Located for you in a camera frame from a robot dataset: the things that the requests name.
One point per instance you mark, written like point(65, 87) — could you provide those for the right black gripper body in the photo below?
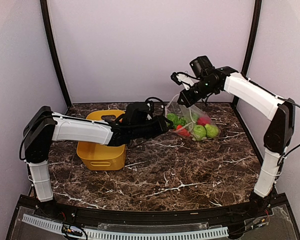
point(192, 98)

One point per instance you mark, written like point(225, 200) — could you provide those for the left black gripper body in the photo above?
point(161, 127)

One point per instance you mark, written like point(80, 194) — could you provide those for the orange carrot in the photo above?
point(180, 125)

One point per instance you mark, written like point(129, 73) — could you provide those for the clear zip top bag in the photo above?
point(190, 113)

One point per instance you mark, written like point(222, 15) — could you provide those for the red tomato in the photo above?
point(203, 121)

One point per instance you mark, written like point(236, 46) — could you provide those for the green cabbage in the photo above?
point(199, 133)
point(212, 131)

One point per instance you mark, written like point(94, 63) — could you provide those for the yellow plastic basket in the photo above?
point(93, 147)

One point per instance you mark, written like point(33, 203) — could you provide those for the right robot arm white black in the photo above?
point(281, 112)

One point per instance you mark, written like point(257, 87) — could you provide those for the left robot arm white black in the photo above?
point(137, 122)

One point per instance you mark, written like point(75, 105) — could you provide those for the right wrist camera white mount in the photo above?
point(182, 78)

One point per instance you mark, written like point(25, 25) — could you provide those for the black front rail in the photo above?
point(84, 216)

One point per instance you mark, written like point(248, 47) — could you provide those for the white slotted cable duct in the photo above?
point(120, 232)

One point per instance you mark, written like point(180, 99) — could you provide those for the left black frame post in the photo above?
point(53, 52)

